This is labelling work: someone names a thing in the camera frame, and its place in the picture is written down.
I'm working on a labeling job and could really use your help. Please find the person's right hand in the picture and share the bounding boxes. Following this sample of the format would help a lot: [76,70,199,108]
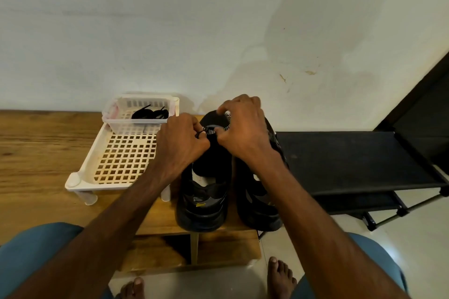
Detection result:
[214,94,282,166]

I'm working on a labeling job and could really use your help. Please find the person's left hand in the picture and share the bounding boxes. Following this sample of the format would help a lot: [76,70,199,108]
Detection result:
[154,114,211,184]

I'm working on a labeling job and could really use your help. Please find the black white patterned shoelace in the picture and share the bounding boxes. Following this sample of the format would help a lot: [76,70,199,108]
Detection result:
[202,109,231,136]

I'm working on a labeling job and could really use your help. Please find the black shoelaces bundle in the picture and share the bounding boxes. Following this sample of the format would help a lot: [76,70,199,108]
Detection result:
[131,105,170,120]

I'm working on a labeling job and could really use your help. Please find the black shoe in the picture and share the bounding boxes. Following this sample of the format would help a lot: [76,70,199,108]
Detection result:
[233,116,289,232]
[175,109,234,232]

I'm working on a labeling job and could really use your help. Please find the person's left forearm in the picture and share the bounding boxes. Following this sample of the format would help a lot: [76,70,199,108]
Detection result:
[7,165,176,299]

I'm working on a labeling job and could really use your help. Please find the person's right forearm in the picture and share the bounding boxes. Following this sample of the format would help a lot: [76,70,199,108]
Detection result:
[249,151,411,299]

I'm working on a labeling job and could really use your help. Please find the person's blue shorts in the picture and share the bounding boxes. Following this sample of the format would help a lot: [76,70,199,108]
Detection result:
[0,222,409,299]

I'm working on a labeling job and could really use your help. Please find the large white plastic tray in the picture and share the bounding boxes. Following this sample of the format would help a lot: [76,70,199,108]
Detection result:
[65,94,181,206]

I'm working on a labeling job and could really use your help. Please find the small white plastic basket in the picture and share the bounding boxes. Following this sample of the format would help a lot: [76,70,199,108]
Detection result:
[102,95,180,135]

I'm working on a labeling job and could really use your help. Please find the black shoe rack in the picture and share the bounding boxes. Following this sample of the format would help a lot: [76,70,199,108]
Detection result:
[274,130,449,232]

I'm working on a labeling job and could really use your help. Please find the low wooden table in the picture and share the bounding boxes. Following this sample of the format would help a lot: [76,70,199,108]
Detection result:
[0,110,264,275]

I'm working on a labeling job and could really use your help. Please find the dark door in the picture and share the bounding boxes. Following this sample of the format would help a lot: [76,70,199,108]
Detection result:
[375,50,449,173]

